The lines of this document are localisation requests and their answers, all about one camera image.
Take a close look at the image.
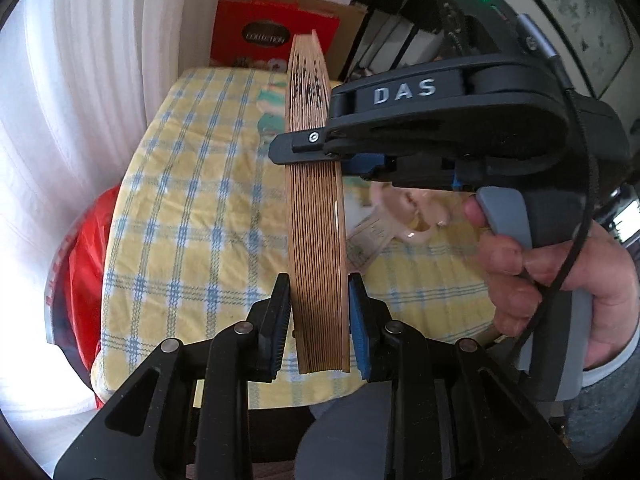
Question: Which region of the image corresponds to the yellow checkered tablecloth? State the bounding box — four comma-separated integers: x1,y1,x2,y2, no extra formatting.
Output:
90,65,501,411

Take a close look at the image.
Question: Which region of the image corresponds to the pink ceramic mug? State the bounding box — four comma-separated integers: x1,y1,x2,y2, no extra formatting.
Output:
370,182,466,248

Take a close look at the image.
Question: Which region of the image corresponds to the brown cardboard carton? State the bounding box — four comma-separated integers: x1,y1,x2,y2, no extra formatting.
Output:
231,0,370,68

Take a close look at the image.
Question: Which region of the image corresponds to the person's right hand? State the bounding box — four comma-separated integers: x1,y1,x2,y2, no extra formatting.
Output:
462,195,640,373

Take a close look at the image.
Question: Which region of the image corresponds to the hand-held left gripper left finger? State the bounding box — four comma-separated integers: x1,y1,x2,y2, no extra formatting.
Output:
52,272,296,480

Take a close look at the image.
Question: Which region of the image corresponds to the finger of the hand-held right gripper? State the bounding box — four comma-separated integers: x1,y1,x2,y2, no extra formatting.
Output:
269,127,396,183

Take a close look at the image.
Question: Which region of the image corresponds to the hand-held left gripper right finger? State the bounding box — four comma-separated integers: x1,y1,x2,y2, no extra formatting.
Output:
346,272,583,480

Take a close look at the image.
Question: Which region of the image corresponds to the white printed tag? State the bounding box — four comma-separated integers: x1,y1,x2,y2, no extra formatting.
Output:
346,210,397,272

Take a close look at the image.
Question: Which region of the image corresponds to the white sheer curtain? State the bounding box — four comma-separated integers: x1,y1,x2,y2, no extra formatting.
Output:
0,0,236,411

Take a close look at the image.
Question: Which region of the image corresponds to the red gift box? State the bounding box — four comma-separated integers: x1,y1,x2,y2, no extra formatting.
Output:
210,0,341,68

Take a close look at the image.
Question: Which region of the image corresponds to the black braided cable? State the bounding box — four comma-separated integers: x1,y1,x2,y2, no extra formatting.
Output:
510,12,601,366

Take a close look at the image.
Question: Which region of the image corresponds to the person's right forearm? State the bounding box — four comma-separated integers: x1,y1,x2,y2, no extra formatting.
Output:
562,330,640,468

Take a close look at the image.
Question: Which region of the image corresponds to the wooden folding fan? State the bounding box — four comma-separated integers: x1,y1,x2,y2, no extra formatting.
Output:
285,30,351,376

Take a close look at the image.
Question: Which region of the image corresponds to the red plastic bag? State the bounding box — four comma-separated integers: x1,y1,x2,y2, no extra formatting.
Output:
45,185,123,401

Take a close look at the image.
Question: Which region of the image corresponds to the framed ink painting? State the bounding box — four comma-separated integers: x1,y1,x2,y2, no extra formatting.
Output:
500,0,633,101

